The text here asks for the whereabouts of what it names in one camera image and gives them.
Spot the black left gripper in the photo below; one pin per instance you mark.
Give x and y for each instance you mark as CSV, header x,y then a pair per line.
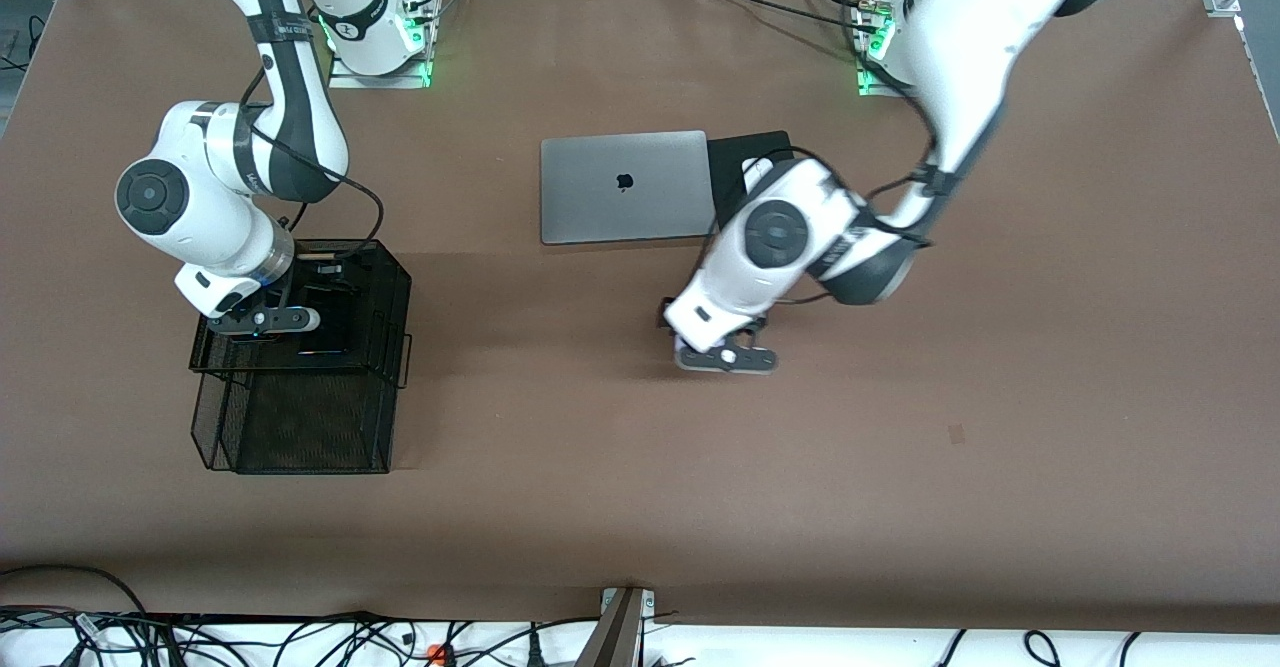
x,y
755,324

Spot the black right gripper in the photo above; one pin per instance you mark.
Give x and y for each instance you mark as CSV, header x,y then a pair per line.
x,y
303,288

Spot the long black smartphone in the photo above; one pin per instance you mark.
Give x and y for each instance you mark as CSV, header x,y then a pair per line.
x,y
325,327

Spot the lavender flip phone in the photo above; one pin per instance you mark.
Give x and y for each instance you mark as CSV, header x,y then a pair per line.
x,y
686,351

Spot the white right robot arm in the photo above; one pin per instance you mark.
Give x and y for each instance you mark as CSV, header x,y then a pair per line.
x,y
200,207

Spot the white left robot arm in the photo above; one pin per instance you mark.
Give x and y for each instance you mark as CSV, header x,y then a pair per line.
x,y
960,37

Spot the black mesh two-tier tray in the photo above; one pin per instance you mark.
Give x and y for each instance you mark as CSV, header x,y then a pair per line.
x,y
300,427

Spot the black mouse pad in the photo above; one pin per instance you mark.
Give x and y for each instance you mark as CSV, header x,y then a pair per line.
x,y
725,162

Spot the silver closed laptop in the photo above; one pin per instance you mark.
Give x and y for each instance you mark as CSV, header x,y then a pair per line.
x,y
600,207

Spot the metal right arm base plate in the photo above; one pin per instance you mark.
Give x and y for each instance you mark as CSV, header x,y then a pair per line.
x,y
380,81

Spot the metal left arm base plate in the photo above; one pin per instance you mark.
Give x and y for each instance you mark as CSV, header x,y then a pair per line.
x,y
866,90

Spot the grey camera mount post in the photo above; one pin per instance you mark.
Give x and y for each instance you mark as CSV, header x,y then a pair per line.
x,y
615,637

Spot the aluminium corner bracket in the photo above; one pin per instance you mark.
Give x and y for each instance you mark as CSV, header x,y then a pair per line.
x,y
1222,2

